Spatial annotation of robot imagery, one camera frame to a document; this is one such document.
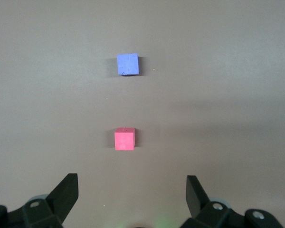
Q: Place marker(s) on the red foam block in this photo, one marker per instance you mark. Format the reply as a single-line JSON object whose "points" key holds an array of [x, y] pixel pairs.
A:
{"points": [[124, 141]]}

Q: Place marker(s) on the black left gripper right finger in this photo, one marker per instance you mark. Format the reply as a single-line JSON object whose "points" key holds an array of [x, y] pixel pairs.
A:
{"points": [[197, 199]]}

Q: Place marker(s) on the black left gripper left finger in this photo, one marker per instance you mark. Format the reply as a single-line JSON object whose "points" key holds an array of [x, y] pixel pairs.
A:
{"points": [[61, 199]]}

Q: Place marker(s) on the purple foam block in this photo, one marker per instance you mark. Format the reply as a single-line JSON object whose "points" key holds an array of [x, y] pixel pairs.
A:
{"points": [[127, 64]]}

